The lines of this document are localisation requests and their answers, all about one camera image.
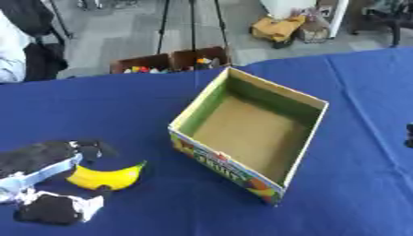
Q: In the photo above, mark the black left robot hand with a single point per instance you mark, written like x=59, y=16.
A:
x=37, y=155

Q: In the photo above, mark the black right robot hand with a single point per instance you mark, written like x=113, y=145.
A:
x=409, y=135

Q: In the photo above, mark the brown box of toys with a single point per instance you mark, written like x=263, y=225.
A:
x=145, y=64
x=200, y=58

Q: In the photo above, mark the yellow bag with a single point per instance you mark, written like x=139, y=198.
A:
x=277, y=28

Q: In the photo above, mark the cardboard box with green inside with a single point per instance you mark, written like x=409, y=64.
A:
x=250, y=132

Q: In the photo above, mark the black tripod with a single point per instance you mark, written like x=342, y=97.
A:
x=191, y=23
x=60, y=18

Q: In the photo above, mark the person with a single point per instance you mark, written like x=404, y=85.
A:
x=24, y=40

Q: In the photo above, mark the black chair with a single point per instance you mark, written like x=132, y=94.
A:
x=384, y=17

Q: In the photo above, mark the yellow toy banana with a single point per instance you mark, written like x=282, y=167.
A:
x=105, y=179

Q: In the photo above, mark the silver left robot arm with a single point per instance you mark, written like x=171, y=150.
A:
x=5, y=192

